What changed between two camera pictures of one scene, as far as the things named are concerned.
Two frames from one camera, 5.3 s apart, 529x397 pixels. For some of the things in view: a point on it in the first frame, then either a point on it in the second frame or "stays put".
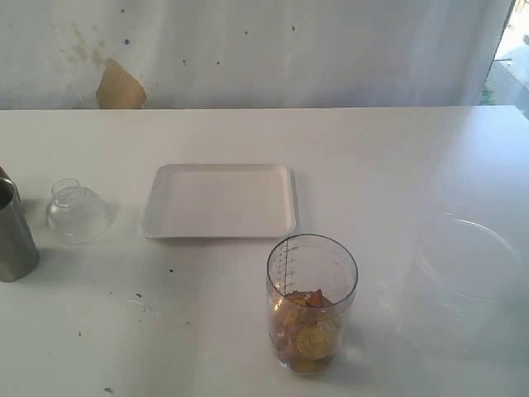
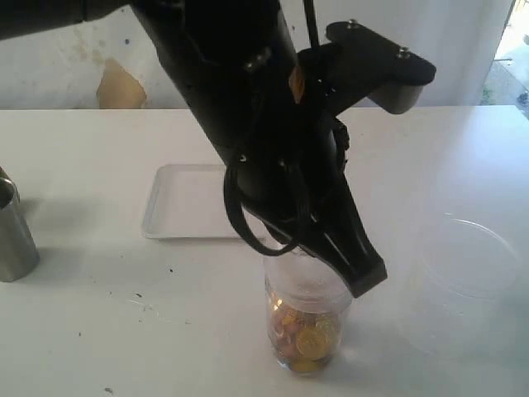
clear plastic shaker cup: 311,282 stays put
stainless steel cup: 19,256 stays put
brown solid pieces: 306,329 stays put
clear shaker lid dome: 77,215 to 299,280
